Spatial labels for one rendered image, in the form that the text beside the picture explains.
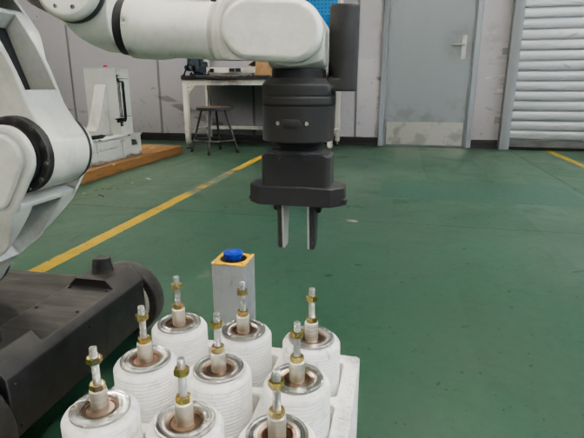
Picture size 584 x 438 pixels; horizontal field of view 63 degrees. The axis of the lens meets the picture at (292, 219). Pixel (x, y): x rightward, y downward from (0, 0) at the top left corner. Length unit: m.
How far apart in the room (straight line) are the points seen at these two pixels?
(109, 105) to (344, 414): 3.80
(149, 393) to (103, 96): 3.67
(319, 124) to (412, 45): 5.04
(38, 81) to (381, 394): 0.97
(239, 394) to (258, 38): 0.48
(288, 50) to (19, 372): 0.73
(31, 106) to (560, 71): 5.26
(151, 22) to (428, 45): 5.07
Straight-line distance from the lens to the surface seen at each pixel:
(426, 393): 1.16
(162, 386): 0.77
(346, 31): 0.58
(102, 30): 0.64
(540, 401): 1.22
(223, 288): 0.98
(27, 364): 1.01
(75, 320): 1.11
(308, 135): 0.56
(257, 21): 0.55
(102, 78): 4.34
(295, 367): 0.70
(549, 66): 5.70
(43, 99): 1.04
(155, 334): 0.87
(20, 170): 0.98
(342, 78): 0.57
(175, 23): 0.60
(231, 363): 0.75
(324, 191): 0.58
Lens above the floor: 0.65
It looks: 16 degrees down
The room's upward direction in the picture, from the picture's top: straight up
